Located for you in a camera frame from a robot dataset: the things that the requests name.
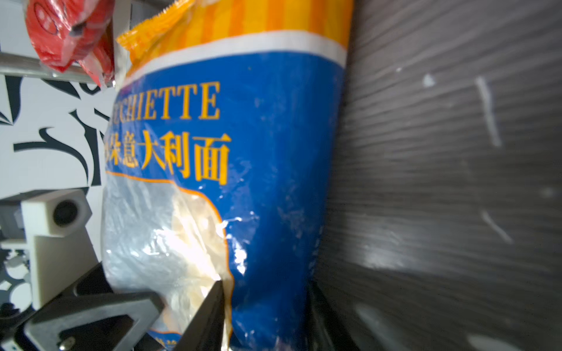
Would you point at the white two-tier shelf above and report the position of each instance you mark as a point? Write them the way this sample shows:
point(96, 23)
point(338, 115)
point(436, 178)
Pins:
point(23, 66)

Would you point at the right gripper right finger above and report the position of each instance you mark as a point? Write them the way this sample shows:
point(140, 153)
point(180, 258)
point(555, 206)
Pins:
point(325, 331)

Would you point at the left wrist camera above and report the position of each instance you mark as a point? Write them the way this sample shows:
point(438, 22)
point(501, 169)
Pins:
point(60, 250)

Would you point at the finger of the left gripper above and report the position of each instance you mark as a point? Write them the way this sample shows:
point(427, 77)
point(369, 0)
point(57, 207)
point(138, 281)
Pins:
point(89, 315)

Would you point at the orange blue pasta bag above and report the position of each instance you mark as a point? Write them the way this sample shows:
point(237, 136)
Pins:
point(217, 161)

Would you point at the red fusilli bag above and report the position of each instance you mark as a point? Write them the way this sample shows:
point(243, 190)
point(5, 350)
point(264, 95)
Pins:
point(74, 31)

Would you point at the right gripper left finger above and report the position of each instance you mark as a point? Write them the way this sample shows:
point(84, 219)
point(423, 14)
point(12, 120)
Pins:
point(205, 331)

